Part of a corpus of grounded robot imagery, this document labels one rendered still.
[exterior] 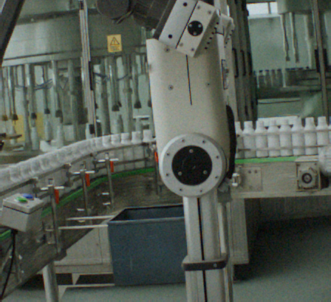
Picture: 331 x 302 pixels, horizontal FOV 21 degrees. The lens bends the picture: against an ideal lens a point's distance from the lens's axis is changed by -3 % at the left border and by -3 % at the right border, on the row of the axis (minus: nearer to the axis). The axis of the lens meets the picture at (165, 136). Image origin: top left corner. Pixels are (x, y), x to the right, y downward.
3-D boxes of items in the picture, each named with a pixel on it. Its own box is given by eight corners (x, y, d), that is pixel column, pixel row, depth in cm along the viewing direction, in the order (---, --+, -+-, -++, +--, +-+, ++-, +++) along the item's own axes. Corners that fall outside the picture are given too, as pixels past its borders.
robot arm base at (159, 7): (185, -5, 212) (163, 41, 214) (154, -19, 213) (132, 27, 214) (180, -8, 203) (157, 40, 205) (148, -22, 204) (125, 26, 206)
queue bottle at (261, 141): (267, 155, 426) (264, 119, 425) (270, 156, 420) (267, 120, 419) (255, 156, 425) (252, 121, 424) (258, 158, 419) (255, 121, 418)
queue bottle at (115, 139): (117, 172, 411) (113, 135, 410) (108, 172, 416) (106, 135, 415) (128, 170, 415) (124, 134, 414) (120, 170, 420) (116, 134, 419)
